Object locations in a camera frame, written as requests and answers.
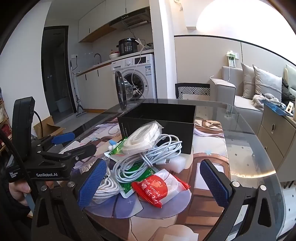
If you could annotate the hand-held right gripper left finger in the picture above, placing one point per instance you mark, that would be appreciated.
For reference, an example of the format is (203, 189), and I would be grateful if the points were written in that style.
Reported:
(92, 183)

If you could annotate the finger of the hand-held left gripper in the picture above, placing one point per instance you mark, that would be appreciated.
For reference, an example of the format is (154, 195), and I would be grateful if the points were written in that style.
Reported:
(81, 151)
(62, 138)

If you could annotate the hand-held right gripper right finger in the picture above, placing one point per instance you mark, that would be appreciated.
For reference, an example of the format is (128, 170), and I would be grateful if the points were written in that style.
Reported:
(211, 183)

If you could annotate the white and blue plush toy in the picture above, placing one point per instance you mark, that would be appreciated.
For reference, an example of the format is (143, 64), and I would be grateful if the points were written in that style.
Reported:
(112, 141)

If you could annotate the white foam piece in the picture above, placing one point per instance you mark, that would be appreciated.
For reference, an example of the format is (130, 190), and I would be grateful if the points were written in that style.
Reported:
(181, 164)

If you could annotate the green packet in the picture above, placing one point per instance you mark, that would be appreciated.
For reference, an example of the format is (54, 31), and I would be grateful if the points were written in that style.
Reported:
(116, 149)
(130, 185)

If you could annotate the red packet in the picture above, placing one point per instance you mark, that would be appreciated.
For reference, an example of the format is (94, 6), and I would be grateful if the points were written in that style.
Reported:
(155, 187)

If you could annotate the black cardboard box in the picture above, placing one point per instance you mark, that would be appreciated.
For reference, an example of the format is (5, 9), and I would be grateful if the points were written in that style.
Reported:
(175, 129)

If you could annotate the person's left hand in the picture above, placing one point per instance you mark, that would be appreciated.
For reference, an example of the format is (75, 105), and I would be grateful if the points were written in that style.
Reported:
(17, 191)

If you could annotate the brown cardboard box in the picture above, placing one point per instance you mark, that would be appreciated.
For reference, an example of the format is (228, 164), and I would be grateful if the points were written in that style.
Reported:
(46, 127)

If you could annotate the wooden shelf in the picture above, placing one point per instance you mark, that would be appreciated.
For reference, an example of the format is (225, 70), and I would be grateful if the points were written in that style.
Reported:
(3, 120)

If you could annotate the mop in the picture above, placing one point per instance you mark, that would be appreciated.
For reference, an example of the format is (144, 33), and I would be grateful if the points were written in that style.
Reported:
(81, 111)

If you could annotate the grey trash bin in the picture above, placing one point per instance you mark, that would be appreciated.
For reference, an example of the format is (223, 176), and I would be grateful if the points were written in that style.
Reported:
(63, 105)

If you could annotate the printed table mat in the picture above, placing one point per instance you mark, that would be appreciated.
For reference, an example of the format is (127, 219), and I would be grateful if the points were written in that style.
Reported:
(161, 217)

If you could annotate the kitchen counter cabinet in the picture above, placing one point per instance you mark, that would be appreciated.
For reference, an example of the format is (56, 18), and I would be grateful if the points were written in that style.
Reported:
(97, 88)

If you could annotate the beige side cabinet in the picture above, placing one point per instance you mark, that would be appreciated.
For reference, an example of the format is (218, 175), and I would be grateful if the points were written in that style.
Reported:
(272, 139)

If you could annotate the grey sofa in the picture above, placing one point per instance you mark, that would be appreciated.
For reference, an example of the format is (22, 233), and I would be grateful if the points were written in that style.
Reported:
(245, 109)

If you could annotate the black faucet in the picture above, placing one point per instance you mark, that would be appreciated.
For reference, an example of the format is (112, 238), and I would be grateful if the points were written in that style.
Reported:
(100, 56)

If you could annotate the black patterned chair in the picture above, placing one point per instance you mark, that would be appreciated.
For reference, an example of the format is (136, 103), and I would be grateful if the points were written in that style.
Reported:
(194, 90)

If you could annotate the grey furry cloth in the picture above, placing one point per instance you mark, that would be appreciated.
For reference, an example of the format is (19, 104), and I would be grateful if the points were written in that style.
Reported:
(259, 99)

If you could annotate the white bowl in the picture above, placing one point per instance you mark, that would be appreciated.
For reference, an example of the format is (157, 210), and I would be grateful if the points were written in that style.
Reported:
(113, 56)

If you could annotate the blue flat package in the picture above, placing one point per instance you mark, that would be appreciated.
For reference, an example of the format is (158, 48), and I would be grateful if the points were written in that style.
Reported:
(275, 107)

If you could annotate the white washing machine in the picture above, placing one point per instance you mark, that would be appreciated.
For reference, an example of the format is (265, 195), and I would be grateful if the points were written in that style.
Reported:
(148, 69)

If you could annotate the grey pillow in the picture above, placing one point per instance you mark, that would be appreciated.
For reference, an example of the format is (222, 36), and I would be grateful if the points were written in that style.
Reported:
(266, 83)
(247, 81)

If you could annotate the black pressure cooker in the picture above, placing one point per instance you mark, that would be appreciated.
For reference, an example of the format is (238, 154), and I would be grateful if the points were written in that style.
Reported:
(127, 46)

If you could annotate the upper kitchen cabinets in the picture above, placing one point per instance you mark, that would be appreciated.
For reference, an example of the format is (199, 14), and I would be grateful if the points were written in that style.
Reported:
(92, 25)

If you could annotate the black jacket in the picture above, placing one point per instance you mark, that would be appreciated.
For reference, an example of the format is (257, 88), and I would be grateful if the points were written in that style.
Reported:
(288, 92)

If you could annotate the bed with padded headboard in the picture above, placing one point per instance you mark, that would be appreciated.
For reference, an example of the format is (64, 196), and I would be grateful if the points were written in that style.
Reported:
(290, 74)

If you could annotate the range hood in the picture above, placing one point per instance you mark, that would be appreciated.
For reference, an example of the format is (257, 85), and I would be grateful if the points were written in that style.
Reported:
(134, 22)

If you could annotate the small white frame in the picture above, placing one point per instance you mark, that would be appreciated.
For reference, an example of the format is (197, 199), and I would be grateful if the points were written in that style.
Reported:
(289, 107)

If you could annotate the wall power strip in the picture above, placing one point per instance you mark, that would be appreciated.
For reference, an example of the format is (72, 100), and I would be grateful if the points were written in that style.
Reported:
(232, 60)

